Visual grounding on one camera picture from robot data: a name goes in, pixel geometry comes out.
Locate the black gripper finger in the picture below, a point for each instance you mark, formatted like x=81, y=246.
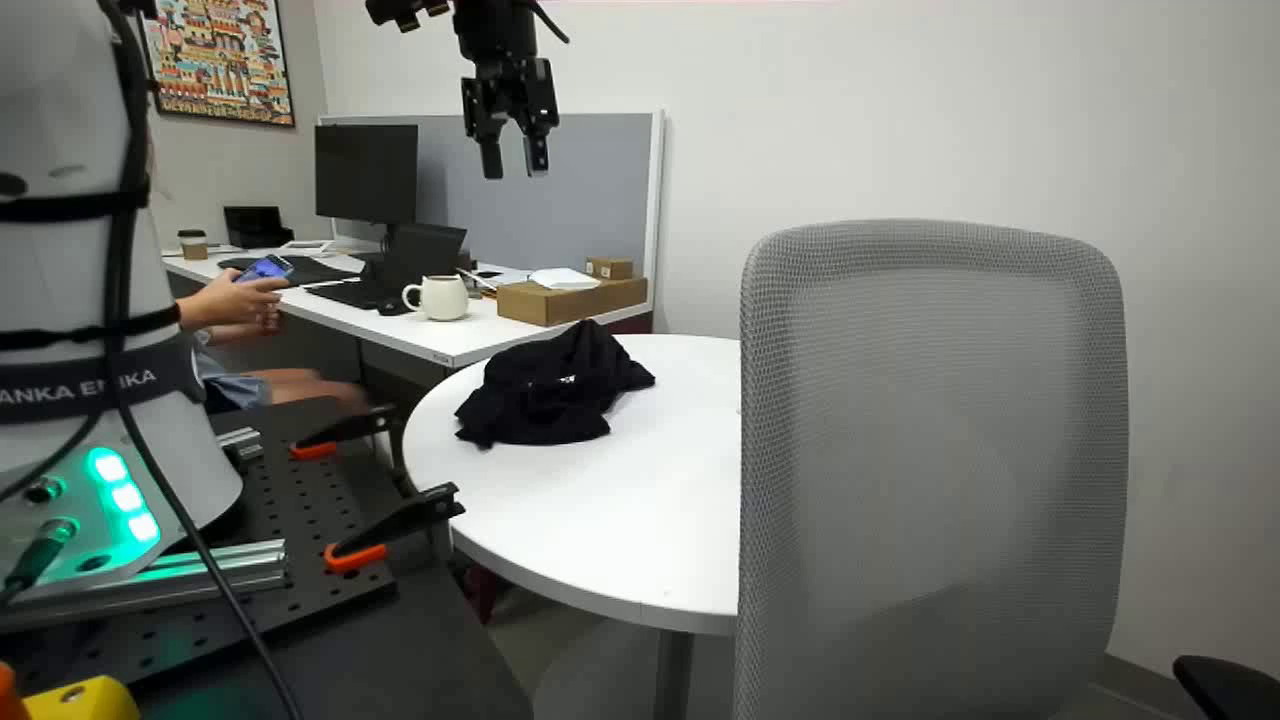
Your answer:
x=494, y=149
x=537, y=141

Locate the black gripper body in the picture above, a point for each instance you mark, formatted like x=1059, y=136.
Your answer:
x=505, y=55

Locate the black shirt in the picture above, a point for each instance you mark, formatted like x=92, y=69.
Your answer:
x=554, y=385

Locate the bystander hand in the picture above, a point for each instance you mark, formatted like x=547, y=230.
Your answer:
x=232, y=301

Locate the gray partition panel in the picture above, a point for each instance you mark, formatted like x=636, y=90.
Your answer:
x=572, y=185

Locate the black computer monitor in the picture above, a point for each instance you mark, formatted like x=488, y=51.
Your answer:
x=365, y=175

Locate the white paper sheet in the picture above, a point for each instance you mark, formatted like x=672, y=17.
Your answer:
x=564, y=276

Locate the small cardboard box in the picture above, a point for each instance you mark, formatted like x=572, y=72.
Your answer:
x=611, y=271

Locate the black laptop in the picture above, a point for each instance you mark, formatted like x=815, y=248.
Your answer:
x=400, y=267

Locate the white mug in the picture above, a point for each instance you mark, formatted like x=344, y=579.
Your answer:
x=441, y=296

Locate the flat cardboard box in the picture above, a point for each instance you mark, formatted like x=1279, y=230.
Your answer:
x=564, y=307

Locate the white office desk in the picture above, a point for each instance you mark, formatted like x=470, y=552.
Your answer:
x=441, y=343

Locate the small black screen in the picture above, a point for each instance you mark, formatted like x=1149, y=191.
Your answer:
x=257, y=226

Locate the blue-lit smartphone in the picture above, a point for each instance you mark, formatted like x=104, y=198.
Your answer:
x=268, y=267

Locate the bystander bare leg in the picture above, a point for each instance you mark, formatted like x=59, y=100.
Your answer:
x=302, y=385

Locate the small paper cup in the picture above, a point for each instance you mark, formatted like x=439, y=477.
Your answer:
x=195, y=246

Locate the black perforated mounting board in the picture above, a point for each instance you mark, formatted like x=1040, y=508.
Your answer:
x=321, y=627

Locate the gray mesh office chair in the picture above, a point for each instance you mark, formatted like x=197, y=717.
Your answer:
x=935, y=467

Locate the yellow plastic object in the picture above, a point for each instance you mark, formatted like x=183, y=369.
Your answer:
x=81, y=700

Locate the colourful framed wall picture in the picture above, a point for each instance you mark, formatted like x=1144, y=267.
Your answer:
x=223, y=55

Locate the aluminium rail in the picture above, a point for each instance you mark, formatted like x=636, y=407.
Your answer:
x=162, y=568

